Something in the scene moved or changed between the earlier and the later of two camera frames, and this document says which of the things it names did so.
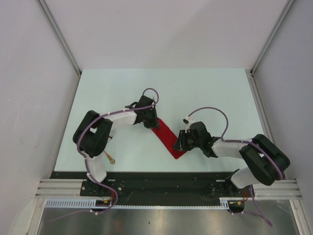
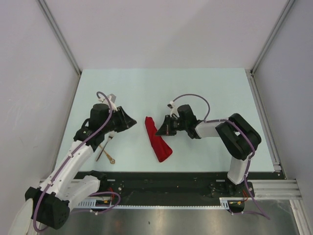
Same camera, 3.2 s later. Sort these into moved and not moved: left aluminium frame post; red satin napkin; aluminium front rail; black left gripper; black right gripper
Moved: black left gripper; red satin napkin; black right gripper
Not moved: left aluminium frame post; aluminium front rail
